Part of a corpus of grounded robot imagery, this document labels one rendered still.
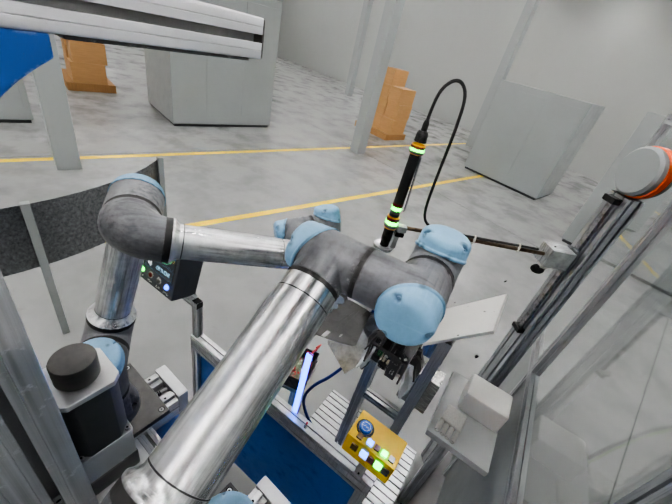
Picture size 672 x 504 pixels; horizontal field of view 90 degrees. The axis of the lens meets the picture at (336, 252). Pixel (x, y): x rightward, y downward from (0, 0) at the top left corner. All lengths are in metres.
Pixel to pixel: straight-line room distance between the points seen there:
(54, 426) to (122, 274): 0.51
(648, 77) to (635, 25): 1.42
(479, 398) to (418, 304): 1.19
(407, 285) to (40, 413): 0.41
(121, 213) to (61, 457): 0.42
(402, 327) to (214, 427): 0.22
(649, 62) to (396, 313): 12.91
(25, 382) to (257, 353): 0.21
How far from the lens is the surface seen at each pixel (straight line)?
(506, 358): 1.71
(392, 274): 0.41
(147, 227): 0.75
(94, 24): 0.41
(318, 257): 0.42
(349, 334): 1.17
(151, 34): 0.43
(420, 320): 0.39
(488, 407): 1.56
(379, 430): 1.16
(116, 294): 1.01
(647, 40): 13.29
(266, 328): 0.39
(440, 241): 0.47
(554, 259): 1.40
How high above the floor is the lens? 2.03
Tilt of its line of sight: 33 degrees down
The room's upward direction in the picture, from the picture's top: 15 degrees clockwise
